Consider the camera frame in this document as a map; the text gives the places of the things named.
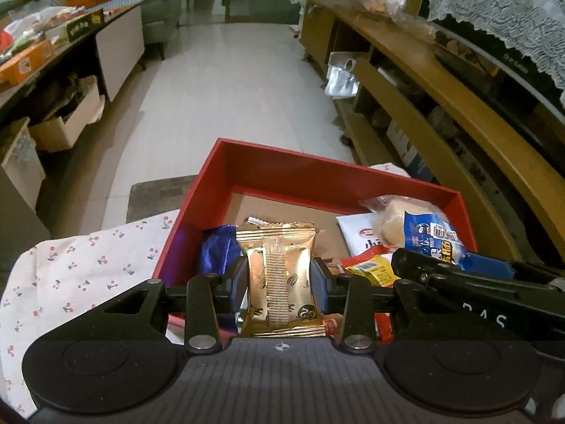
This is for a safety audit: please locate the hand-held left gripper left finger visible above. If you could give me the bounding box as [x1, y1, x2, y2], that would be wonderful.
[103, 256, 249, 355]

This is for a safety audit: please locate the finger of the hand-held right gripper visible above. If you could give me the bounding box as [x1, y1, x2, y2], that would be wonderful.
[463, 252, 565, 291]
[391, 247, 475, 290]

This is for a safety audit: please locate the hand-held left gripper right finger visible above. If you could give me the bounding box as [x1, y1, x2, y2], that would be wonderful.
[309, 257, 444, 355]

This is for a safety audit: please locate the blue snack packet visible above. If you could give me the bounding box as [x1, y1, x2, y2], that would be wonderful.
[403, 210, 475, 270]

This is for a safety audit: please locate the gold foil snack packet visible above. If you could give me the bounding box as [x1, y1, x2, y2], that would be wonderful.
[235, 223, 327, 338]

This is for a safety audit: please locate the dark blue foil packet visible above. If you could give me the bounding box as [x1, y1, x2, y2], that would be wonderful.
[197, 225, 241, 277]

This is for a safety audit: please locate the red yellow snack packet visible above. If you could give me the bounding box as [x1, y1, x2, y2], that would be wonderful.
[340, 247, 400, 344]

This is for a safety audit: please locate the clear bread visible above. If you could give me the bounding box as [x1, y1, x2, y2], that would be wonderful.
[358, 194, 446, 248]

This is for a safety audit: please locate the red cardboard box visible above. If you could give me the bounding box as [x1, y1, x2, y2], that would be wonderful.
[152, 138, 480, 288]

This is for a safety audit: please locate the white red snack packet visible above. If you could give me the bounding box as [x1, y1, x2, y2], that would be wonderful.
[335, 213, 393, 259]

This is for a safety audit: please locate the white blue box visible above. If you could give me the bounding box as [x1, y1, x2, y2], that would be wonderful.
[387, 119, 438, 183]

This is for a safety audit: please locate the grey floor mat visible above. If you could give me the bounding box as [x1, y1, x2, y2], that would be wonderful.
[127, 176, 197, 224]

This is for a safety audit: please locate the cherry print tablecloth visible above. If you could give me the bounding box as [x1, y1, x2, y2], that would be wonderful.
[0, 163, 409, 418]

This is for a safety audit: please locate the wooden tv cabinet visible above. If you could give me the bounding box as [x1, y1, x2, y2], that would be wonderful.
[300, 0, 565, 301]

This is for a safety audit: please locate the black television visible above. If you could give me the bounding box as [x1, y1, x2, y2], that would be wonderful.
[419, 9, 565, 151]

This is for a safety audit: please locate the silver foil bag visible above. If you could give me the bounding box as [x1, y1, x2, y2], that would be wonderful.
[324, 51, 360, 99]

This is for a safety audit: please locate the brown cardboard box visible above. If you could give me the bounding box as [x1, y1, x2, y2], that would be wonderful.
[29, 75, 107, 153]

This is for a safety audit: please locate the white storage box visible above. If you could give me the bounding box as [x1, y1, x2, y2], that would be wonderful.
[0, 117, 47, 213]

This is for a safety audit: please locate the clear plastic bag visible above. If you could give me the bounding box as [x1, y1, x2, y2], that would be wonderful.
[349, 0, 438, 40]

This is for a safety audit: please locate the white lace cloth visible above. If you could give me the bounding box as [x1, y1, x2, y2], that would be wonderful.
[427, 0, 565, 111]

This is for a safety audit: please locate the grey armchair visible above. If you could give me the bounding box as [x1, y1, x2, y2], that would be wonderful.
[140, 0, 183, 60]

